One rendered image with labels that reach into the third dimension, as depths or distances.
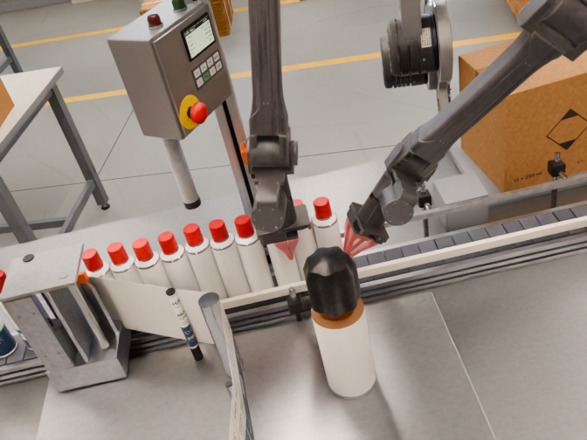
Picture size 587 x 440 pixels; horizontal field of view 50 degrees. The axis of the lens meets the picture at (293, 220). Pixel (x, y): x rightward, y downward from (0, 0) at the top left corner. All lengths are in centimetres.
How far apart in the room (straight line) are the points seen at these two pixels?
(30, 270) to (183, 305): 28
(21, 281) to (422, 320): 75
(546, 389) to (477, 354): 14
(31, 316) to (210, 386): 35
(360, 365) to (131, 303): 47
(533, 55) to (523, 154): 52
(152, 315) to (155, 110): 40
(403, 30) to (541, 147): 42
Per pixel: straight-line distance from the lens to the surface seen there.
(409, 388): 117
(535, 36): 106
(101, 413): 130
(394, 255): 141
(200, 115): 112
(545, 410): 122
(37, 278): 122
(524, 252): 142
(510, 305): 137
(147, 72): 111
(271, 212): 106
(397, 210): 119
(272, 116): 105
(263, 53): 103
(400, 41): 162
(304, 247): 130
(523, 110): 150
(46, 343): 128
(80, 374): 133
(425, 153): 120
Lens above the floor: 183
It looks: 38 degrees down
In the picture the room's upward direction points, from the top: 13 degrees counter-clockwise
